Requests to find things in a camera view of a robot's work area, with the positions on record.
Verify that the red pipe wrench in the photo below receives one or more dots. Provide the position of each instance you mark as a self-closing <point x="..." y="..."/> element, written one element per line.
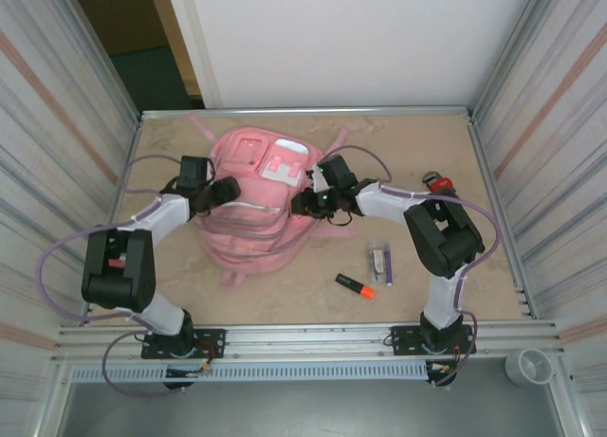
<point x="443" y="183"/>

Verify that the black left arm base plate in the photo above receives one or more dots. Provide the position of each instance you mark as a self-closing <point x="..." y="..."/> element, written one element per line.
<point x="213" y="335"/>

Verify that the aluminium corner post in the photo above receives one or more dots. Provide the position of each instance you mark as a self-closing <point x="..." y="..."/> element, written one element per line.
<point x="93" y="43"/>
<point x="514" y="43"/>

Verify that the long grooved aluminium mounting rail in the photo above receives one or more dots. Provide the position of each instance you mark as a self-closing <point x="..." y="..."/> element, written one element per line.
<point x="308" y="337"/>

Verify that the white door frame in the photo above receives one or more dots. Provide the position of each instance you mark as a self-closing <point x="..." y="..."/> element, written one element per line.
<point x="196" y="43"/>

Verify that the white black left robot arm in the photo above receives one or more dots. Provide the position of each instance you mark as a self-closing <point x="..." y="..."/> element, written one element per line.
<point x="161" y="214"/>

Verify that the pink student backpack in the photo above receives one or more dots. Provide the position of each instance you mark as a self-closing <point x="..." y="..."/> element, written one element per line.
<point x="246" y="238"/>

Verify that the clear plastic stationery pouch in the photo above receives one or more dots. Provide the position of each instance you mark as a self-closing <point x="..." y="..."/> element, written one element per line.
<point x="376" y="264"/>

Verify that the grey plastic cup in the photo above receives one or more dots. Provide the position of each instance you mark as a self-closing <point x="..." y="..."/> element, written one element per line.
<point x="528" y="368"/>

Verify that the black orange highlighter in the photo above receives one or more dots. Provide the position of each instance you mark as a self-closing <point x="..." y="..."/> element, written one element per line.
<point x="351" y="281"/>

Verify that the thin aluminium table edge rail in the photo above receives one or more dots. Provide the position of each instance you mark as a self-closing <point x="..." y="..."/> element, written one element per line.
<point x="379" y="110"/>

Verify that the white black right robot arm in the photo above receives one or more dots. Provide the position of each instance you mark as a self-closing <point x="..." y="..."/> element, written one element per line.
<point x="384" y="200"/>

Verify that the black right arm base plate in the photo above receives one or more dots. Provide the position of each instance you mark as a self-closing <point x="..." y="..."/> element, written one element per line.
<point x="403" y="337"/>

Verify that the purple pen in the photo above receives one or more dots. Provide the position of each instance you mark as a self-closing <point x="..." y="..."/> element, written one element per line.
<point x="388" y="266"/>

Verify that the aluminium table side rail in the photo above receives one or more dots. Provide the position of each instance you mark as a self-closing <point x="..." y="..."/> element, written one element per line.
<point x="487" y="171"/>
<point x="124" y="171"/>

